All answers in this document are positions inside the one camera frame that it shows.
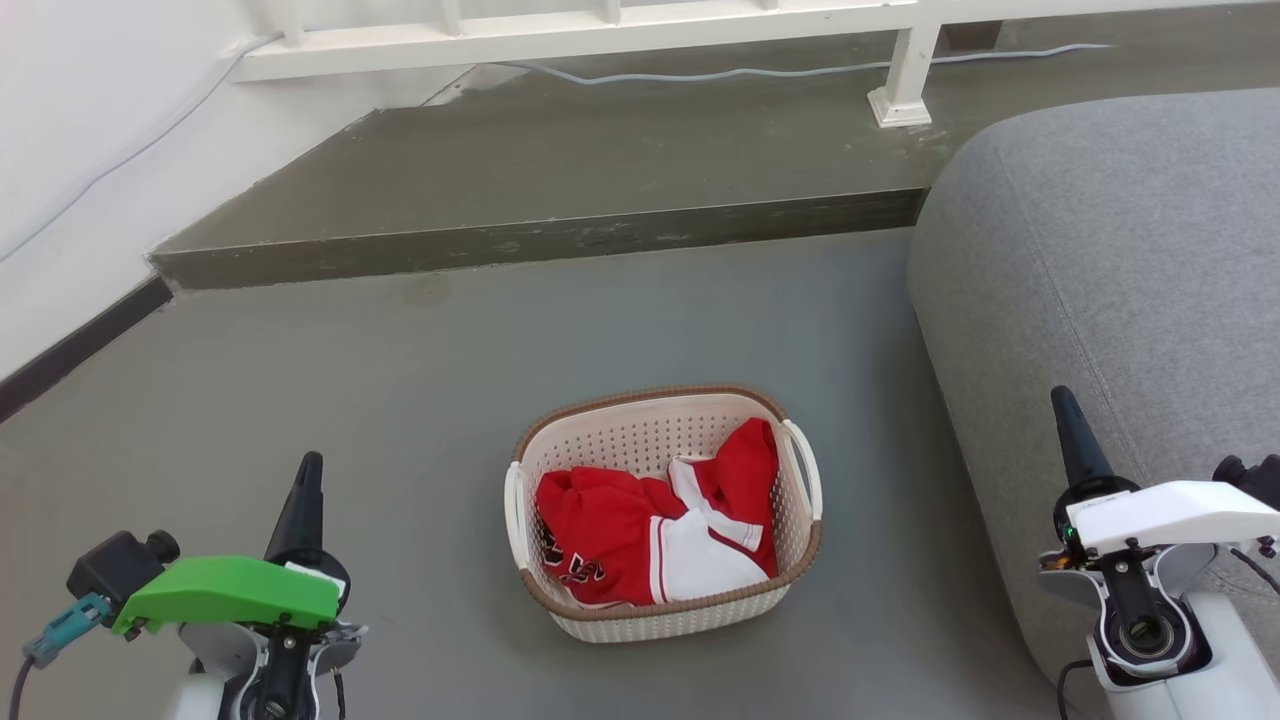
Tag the grey concrete raised step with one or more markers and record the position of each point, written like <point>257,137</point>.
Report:
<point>560,165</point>

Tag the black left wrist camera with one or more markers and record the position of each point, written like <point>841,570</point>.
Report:
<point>115,565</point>

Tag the red and white jersey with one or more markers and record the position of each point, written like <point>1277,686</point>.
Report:
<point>600,530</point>

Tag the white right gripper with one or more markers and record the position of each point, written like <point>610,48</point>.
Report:
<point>1170,515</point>

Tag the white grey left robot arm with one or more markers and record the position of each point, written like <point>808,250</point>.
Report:
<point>280,670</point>

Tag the grey fabric sofa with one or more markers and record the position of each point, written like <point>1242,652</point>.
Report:
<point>1110,250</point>

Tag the cream plastic laundry basket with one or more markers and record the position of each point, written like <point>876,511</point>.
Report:
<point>640,440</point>

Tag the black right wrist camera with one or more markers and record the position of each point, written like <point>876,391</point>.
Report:
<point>1250,482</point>

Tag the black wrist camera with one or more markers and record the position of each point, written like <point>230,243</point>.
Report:
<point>1250,482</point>
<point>115,565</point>

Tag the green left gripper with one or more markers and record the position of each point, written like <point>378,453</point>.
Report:
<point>230,592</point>

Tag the black wall baseboard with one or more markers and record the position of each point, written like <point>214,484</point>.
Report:
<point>80,345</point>

